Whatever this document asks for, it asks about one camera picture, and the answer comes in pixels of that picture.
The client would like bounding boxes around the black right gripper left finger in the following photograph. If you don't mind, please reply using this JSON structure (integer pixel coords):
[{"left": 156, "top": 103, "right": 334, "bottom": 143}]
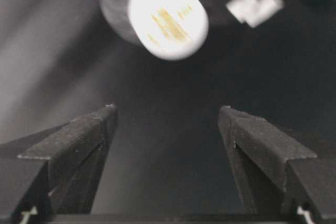
[{"left": 1, "top": 104, "right": 118, "bottom": 223}]

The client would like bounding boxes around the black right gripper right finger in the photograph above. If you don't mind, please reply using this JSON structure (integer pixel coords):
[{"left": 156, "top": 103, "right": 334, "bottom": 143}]
[{"left": 218, "top": 106, "right": 335, "bottom": 220}]

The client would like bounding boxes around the white bottle cap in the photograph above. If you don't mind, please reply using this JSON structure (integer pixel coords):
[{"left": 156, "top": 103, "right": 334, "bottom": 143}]
[{"left": 127, "top": 0, "right": 209, "bottom": 61}]

